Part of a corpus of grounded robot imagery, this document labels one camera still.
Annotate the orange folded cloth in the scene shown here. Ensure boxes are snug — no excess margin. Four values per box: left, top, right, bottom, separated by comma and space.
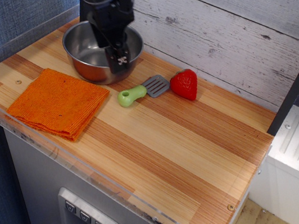
7, 68, 109, 141

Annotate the clear acrylic edge guard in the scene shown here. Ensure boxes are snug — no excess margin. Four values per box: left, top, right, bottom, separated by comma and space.
0, 103, 272, 224

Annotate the white toy sink drainboard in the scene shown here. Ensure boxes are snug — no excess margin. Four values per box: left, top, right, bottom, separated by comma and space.
249, 106, 299, 224

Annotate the silver toy fridge cabinet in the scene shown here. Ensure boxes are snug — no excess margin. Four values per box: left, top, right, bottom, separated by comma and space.
0, 127, 213, 224

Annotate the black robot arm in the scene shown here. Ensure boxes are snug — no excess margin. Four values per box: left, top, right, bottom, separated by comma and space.
80, 0, 134, 74

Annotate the silver dispenser button panel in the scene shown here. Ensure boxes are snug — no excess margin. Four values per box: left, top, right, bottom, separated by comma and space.
58, 187, 118, 224

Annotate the green handled grey spatula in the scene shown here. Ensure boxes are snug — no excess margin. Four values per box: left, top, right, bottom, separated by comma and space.
117, 75, 170, 108

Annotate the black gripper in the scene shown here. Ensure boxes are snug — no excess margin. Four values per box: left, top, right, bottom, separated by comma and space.
85, 0, 134, 74

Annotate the red toy strawberry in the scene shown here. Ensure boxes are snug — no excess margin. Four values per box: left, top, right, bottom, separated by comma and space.
170, 69, 198, 100

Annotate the dark grey left post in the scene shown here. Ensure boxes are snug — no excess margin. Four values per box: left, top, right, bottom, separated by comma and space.
79, 0, 92, 22

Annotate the stainless steel pot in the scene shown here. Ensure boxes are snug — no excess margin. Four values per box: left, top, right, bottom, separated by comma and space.
62, 21, 144, 85

